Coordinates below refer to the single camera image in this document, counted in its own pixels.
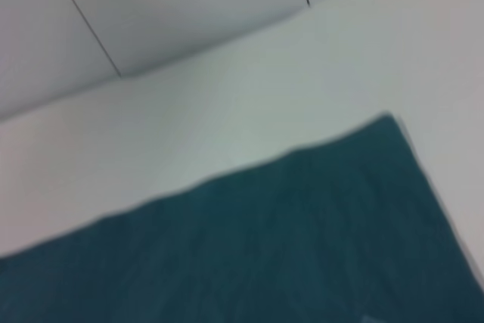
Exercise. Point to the teal blue shirt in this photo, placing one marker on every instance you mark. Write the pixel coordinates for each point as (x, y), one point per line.
(264, 243)

